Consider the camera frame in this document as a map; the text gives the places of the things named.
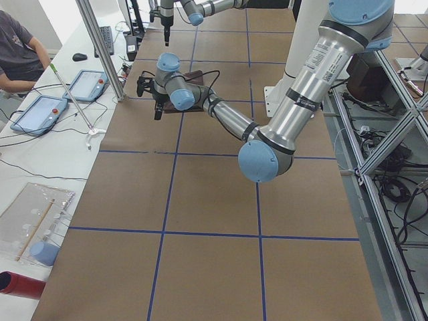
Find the red cylinder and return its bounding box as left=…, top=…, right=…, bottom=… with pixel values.
left=1, top=271, right=45, bottom=300

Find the black labelled box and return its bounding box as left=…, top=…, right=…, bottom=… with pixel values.
left=125, top=35, right=138, bottom=62

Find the dark brown t-shirt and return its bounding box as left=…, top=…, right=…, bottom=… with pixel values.
left=163, top=70, right=204, bottom=114

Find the silver foil bag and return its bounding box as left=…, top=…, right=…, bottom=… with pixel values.
left=1, top=183, right=75, bottom=266

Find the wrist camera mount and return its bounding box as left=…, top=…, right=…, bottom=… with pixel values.
left=148, top=0, right=161, bottom=23
left=136, top=70, right=155, bottom=97

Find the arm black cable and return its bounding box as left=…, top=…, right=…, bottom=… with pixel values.
left=185, top=69, right=221, bottom=108

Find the upper teach pendant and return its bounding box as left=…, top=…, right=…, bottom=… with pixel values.
left=69, top=70, right=108, bottom=102

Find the aluminium frame post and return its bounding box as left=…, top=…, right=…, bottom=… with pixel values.
left=76, top=0, right=125, bottom=102

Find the black keyboard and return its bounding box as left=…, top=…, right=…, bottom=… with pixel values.
left=99, top=26, right=114, bottom=56

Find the teach pendant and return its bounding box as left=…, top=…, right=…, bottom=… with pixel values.
left=69, top=70, right=108, bottom=102
left=10, top=96, right=68, bottom=136

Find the right side aluminium rack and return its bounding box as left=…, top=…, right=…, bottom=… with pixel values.
left=324, top=43, right=427, bottom=320

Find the lower teach pendant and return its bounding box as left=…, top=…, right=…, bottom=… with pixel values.
left=10, top=96, right=68, bottom=136

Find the black computer mouse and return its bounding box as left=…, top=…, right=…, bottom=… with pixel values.
left=72, top=53, right=88, bottom=62

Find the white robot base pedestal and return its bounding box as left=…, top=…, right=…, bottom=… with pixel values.
left=263, top=1, right=325, bottom=118

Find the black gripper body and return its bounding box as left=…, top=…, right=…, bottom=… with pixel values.
left=160, top=15, right=173, bottom=29
left=150, top=82, right=170, bottom=107

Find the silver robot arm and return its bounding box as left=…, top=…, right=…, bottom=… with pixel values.
left=150, top=1, right=395, bottom=183
left=150, top=0, right=248, bottom=47

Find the seated person grey shirt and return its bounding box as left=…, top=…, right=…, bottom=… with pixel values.
left=1, top=11, right=51, bottom=94

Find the blue white bottle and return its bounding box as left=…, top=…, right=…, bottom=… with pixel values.
left=29, top=241, right=60, bottom=266

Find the green tipped grabber stick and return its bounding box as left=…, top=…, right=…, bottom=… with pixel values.
left=49, top=63, right=106, bottom=150

